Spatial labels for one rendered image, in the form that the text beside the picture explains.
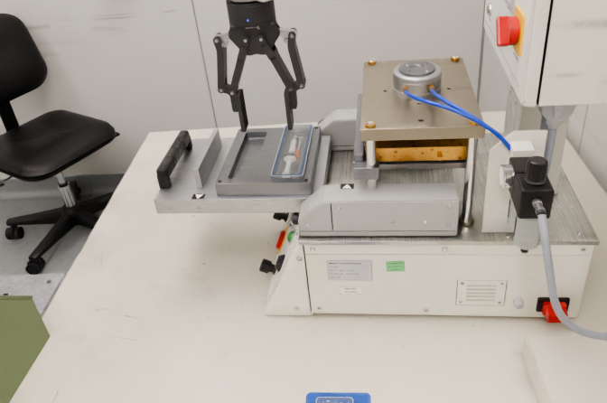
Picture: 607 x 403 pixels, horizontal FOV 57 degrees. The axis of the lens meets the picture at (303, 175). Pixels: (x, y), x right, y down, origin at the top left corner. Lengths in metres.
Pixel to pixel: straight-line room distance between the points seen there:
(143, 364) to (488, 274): 0.59
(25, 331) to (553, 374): 0.85
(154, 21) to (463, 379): 2.00
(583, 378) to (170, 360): 0.65
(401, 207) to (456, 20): 1.68
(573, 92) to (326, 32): 1.73
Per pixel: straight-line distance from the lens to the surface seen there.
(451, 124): 0.85
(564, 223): 0.98
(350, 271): 0.96
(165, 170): 1.02
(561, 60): 0.80
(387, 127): 0.84
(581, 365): 0.96
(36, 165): 2.38
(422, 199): 0.88
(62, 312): 1.21
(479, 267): 0.96
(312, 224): 0.91
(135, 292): 1.18
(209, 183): 1.02
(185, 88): 2.63
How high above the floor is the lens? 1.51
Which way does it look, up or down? 32 degrees down
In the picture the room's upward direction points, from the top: 6 degrees counter-clockwise
